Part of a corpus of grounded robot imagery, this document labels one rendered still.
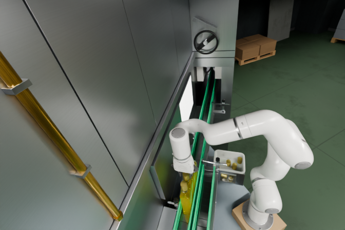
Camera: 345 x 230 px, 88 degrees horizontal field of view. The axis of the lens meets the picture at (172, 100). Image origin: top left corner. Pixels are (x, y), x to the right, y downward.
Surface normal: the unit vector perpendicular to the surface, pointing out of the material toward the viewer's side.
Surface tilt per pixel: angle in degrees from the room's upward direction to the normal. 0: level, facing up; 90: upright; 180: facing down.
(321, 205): 0
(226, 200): 0
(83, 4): 90
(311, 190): 0
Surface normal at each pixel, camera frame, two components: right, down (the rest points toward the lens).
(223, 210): -0.14, -0.79
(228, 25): -0.27, 0.61
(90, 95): 0.95, 0.06
